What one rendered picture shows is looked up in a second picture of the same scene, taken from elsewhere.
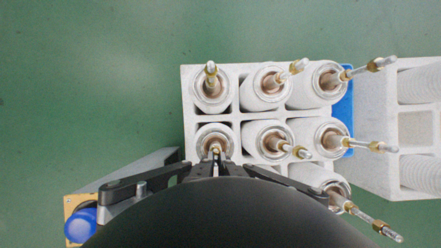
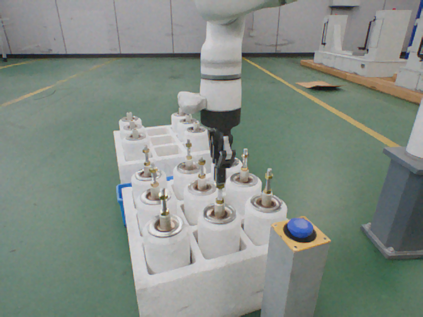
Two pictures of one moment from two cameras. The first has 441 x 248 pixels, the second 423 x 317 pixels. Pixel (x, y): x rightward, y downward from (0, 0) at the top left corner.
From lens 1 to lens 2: 0.51 m
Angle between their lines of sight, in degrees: 62
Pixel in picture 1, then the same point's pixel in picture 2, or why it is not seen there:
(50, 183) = not seen: outside the picture
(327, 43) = (81, 214)
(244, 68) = (134, 233)
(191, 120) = (203, 263)
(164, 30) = not seen: outside the picture
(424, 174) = (196, 143)
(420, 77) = (134, 151)
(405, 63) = (122, 159)
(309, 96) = (160, 180)
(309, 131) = (187, 176)
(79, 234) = (303, 222)
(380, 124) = (168, 162)
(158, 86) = not seen: outside the picture
